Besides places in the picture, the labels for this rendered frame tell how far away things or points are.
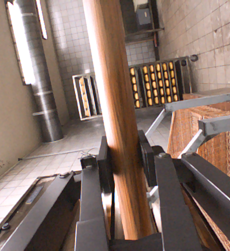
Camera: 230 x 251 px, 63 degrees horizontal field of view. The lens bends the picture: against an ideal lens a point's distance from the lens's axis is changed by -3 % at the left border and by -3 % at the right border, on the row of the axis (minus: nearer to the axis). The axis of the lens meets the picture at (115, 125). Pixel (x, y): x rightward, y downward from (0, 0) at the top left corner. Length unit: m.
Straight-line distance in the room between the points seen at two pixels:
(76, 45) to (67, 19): 0.66
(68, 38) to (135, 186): 5.30
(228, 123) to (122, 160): 0.51
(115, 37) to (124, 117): 0.07
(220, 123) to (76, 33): 4.99
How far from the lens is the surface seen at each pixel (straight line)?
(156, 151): 0.17
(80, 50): 5.32
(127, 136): 0.17
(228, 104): 1.25
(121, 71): 0.17
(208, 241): 1.09
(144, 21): 4.72
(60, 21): 5.57
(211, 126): 0.64
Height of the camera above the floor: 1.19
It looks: 2 degrees up
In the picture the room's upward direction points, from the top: 100 degrees counter-clockwise
